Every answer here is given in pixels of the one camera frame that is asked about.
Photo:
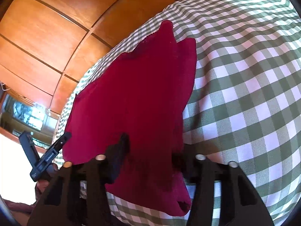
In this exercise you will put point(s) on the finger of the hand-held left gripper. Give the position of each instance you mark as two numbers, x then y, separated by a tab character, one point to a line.
63	140

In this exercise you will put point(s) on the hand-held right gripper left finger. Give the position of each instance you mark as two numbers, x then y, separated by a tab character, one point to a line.
118	153

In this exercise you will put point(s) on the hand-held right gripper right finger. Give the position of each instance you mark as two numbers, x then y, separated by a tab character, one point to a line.
202	169

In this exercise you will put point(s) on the dark red shirt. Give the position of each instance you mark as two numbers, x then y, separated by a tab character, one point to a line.
138	98

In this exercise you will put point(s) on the person's left hand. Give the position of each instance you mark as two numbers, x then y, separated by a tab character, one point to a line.
48	176

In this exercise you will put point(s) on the wooden display shelf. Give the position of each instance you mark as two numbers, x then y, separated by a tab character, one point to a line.
25	115

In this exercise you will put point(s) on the green white checked blanket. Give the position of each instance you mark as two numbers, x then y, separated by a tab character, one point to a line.
247	87

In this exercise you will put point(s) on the wooden panelled wardrobe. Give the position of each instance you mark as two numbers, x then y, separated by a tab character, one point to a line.
54	40

